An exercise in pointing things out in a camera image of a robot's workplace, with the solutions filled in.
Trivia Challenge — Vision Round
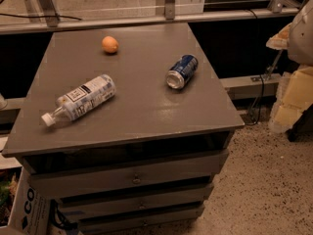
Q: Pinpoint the middle grey drawer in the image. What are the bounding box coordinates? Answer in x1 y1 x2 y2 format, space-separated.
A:
59 184 213 222

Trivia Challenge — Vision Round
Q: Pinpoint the white cardboard box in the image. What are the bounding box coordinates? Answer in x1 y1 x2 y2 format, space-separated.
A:
8 168 50 235

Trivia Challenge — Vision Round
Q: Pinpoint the blue pepsi can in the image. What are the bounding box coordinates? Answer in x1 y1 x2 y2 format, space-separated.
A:
166 55 199 89

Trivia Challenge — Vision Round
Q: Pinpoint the grey drawer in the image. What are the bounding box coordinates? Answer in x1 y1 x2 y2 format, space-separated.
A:
59 184 213 222
78 202 204 235
29 149 228 199

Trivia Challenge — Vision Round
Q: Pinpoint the black cable on floor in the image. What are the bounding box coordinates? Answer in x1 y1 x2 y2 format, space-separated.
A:
244 73 266 126

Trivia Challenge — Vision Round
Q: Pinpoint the bottom grey drawer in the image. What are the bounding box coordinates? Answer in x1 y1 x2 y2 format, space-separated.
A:
78 202 204 235

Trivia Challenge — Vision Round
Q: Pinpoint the orange fruit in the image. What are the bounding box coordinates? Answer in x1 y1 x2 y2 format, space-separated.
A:
102 36 119 54

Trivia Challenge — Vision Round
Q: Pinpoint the top grey drawer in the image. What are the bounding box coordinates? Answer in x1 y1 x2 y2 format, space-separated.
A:
29 149 228 199

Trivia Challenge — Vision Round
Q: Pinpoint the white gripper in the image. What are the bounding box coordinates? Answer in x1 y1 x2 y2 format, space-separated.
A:
266 0 313 133

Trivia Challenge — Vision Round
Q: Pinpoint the black cable behind glass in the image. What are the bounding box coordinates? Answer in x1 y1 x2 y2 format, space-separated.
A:
0 12 82 22

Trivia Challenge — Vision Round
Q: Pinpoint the grey drawer cabinet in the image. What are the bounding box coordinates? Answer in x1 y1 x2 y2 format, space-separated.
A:
2 23 246 235

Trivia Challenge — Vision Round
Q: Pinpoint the metal frame rail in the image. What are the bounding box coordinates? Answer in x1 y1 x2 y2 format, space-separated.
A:
0 8 298 34

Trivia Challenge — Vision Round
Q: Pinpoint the clear plastic water bottle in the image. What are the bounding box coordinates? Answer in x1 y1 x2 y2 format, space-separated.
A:
41 74 116 126

